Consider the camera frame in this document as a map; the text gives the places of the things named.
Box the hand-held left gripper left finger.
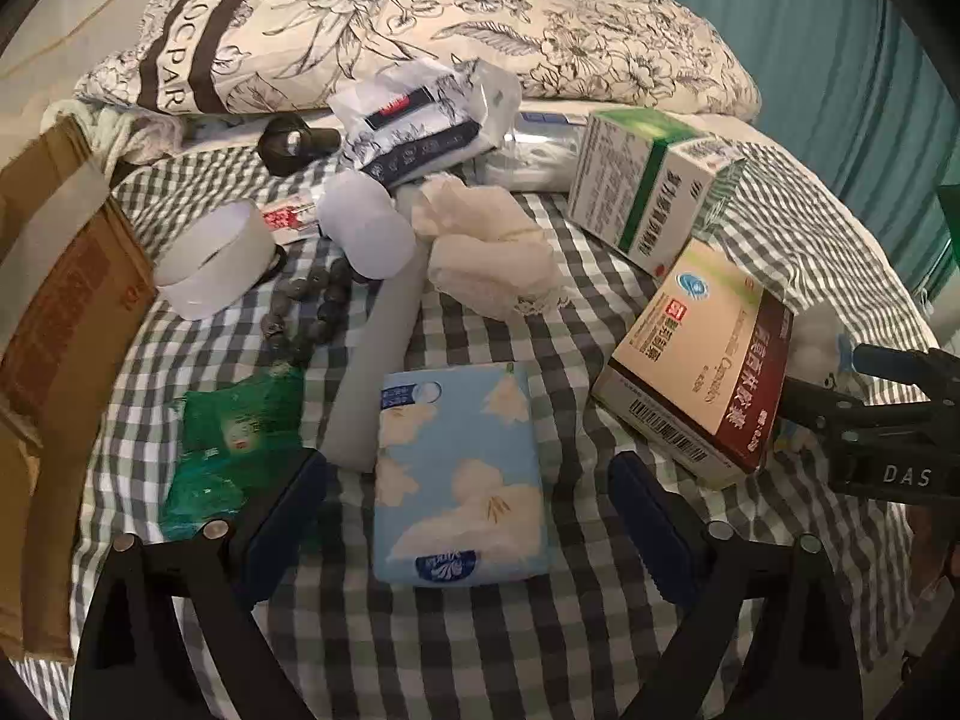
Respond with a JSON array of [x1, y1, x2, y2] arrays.
[[71, 448, 329, 720]]

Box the floral print duvet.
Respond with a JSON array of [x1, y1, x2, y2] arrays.
[[75, 0, 762, 121]]

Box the green white medicine box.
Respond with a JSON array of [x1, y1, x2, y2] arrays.
[[566, 109, 747, 282]]

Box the black round object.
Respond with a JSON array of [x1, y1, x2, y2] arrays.
[[256, 116, 342, 177]]

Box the brown cardboard box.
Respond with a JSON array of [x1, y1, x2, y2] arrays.
[[0, 116, 158, 665]]

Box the red cream medicine box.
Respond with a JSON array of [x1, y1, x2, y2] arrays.
[[591, 238, 794, 492]]

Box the teal curtain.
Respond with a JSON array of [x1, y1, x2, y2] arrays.
[[626, 0, 960, 316]]

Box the blue floral tissue pack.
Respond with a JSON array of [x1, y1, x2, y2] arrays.
[[373, 361, 556, 587]]

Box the clear bag with navy packet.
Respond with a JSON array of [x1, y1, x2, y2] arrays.
[[328, 58, 522, 188]]

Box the white plastic bottle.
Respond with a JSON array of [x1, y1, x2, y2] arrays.
[[319, 172, 417, 282]]

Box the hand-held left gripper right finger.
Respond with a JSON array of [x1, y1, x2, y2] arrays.
[[607, 454, 875, 720]]

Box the clear floss pick container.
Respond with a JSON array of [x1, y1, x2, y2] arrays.
[[480, 111, 601, 192]]

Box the white tissue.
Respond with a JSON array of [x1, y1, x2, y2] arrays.
[[411, 172, 571, 320]]

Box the green wet wipe packet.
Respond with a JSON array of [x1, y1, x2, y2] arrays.
[[159, 367, 308, 545]]

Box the small red print packet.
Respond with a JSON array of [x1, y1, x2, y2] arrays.
[[259, 195, 327, 245]]

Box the dark bead bracelet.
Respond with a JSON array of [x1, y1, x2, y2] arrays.
[[259, 255, 357, 368]]

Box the white tape roll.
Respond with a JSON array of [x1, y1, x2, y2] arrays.
[[154, 199, 275, 320]]

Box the light green towel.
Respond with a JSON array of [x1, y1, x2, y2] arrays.
[[41, 101, 185, 166]]

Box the bag of cotton balls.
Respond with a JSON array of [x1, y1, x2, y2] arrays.
[[780, 300, 856, 451]]

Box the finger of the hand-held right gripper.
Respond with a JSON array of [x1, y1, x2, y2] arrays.
[[840, 343, 960, 385], [780, 373, 935, 437]]

